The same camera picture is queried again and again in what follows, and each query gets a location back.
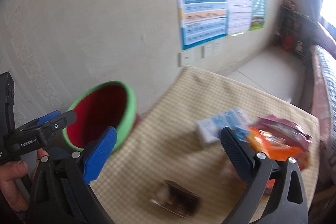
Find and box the orange plastic bag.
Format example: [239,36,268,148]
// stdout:
[246,127,310,170]

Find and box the white blue milk carton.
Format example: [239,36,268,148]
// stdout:
[197,108,251,145]

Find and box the pink purple snack bag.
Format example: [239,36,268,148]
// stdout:
[252,115,313,152]

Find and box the dark brown snack wrapper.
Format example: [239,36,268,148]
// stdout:
[150,180,201,219]

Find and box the person's left hand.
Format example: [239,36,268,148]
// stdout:
[0,160,29,212]

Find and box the red bin with green rim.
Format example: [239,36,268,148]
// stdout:
[63,81,140,151]

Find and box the checkered beige table cushion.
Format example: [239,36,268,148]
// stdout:
[91,66,319,223]

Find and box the small red bucket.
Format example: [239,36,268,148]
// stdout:
[281,35,294,52]

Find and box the bed with plaid quilt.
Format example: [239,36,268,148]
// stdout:
[301,45,335,153]

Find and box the dark shelf unit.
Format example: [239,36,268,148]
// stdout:
[273,5,317,61]

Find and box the pink pillow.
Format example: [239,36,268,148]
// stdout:
[315,22,336,55]

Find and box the white double wall socket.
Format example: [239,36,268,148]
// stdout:
[202,40,222,59]

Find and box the white single wall outlet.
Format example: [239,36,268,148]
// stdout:
[178,50,195,67]

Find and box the green chart wall poster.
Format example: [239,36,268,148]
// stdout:
[250,0,267,31]

